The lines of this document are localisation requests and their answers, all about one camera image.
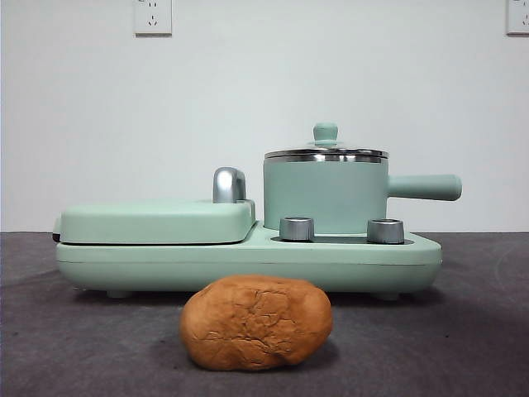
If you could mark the glass lid with green knob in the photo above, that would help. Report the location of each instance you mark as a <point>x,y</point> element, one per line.
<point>325,132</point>

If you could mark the mint green cooker base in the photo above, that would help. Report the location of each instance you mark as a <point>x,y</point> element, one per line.
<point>248,264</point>

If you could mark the brown potato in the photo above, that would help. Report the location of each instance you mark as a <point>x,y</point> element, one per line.
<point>256,322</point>

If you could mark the mint green griddle cover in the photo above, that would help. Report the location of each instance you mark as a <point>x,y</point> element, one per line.
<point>153,219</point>

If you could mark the silver control knob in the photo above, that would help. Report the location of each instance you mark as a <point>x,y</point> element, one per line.
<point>385,231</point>
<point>296,229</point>

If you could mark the white wall socket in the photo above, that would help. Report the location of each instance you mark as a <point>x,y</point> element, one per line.
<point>152,18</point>
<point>518,16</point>

